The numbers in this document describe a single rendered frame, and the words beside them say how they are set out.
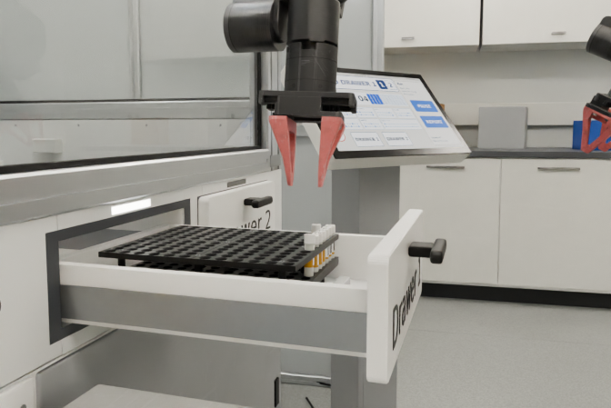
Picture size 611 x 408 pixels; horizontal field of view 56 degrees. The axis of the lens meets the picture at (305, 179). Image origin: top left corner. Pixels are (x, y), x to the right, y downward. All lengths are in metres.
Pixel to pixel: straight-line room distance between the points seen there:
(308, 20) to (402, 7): 3.27
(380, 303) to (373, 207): 1.11
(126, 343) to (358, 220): 0.93
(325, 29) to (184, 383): 0.55
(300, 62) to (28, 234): 0.32
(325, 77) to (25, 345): 0.39
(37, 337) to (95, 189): 0.17
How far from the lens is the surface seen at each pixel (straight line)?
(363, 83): 1.62
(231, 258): 0.59
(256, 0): 0.68
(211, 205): 0.88
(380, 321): 0.49
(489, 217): 3.51
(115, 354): 0.74
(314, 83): 0.61
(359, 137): 1.44
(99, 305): 0.62
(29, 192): 0.60
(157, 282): 0.58
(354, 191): 1.57
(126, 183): 0.73
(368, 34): 2.23
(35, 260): 0.61
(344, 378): 1.73
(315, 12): 0.63
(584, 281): 3.65
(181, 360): 0.89
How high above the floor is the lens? 1.03
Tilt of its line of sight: 5 degrees down
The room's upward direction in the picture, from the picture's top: straight up
